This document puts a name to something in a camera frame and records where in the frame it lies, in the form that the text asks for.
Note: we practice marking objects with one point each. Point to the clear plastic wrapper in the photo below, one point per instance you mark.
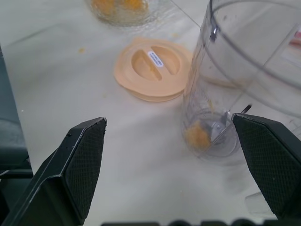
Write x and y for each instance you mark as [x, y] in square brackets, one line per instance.
[257, 203]

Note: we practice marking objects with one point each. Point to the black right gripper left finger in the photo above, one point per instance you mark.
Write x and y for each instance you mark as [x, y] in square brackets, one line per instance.
[77, 169]

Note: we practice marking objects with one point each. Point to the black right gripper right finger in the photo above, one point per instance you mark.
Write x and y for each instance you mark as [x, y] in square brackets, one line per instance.
[270, 164]

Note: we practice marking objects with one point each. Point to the glass plate with orange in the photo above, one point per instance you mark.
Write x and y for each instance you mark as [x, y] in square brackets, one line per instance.
[131, 20]

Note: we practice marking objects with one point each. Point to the clear blender jar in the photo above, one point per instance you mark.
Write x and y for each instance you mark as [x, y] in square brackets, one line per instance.
[211, 70]

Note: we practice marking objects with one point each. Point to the cream blender lid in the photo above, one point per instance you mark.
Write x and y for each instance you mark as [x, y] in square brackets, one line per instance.
[145, 80]

